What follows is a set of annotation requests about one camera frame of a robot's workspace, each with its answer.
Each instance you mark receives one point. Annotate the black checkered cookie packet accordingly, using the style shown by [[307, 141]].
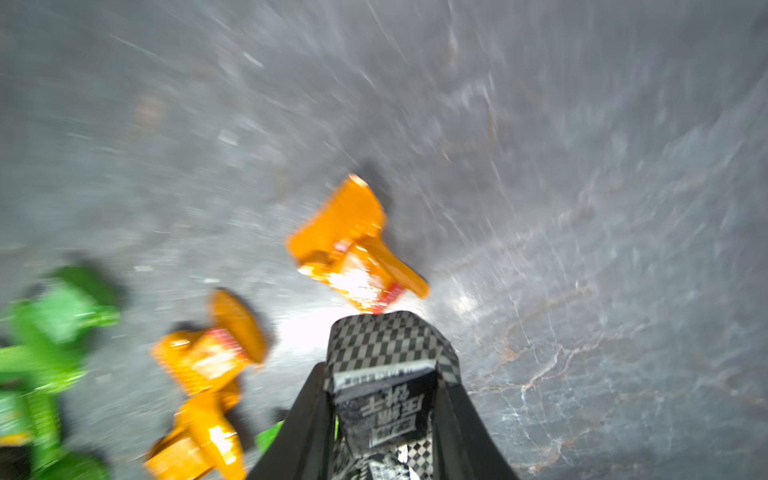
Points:
[[383, 373]]

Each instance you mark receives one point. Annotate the orange cookie packet lower centre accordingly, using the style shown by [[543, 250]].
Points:
[[201, 441]]

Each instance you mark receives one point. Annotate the orange cookie packet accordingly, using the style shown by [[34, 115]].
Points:
[[342, 247], [201, 441], [210, 359]]

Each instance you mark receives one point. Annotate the green cookie packet left middle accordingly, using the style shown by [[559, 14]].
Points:
[[30, 425]]

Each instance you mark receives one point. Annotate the green cookie packet upper middle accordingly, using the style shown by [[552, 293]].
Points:
[[49, 327]]

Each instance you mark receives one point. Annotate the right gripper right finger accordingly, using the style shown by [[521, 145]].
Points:
[[462, 446]]

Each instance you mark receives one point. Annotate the orange cookie packet right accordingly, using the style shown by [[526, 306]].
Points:
[[342, 247]]

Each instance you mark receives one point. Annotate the green cookie packet right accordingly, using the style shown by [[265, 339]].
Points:
[[265, 439]]

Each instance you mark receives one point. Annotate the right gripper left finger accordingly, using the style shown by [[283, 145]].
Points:
[[303, 448]]

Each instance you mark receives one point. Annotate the green cookie packet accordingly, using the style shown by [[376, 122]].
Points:
[[49, 327], [265, 439], [30, 425]]

